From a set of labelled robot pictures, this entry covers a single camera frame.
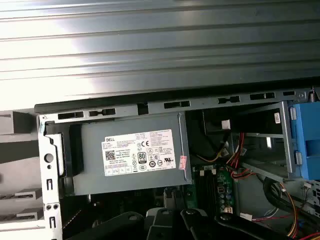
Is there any black wire bundle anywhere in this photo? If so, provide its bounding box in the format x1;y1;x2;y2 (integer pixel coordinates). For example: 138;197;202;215
262;176;320;226

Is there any orange wire bundle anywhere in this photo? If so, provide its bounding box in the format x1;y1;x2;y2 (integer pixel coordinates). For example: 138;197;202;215
279;183;301;240

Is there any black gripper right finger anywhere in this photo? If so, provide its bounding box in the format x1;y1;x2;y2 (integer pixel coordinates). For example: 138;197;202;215
180;208;297;240

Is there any grey parts rack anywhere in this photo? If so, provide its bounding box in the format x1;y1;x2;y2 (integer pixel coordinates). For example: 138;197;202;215
0;109;43;226

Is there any metal drive cage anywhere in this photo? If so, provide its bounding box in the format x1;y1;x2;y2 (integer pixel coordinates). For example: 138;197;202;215
232;101;295;181

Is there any red yellow wire bundle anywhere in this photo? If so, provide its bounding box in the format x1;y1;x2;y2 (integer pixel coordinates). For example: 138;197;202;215
194;132;255;182

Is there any green motherboard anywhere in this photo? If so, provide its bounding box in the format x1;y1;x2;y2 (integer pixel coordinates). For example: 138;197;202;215
184;163;237;216

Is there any blue drive bracket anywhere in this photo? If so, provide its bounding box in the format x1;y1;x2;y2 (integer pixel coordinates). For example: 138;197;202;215
287;102;320;181

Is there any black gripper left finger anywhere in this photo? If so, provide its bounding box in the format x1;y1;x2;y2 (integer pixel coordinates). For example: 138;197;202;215
66;208;182;240

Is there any grey power supply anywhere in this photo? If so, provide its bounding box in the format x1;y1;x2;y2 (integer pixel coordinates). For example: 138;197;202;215
63;111;193;197

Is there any black PC case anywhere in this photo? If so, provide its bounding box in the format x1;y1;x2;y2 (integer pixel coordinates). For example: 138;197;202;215
33;86;320;240

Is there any black RAM slot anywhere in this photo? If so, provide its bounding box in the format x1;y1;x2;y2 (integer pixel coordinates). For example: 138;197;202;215
207;167;219;213
197;167;209;213

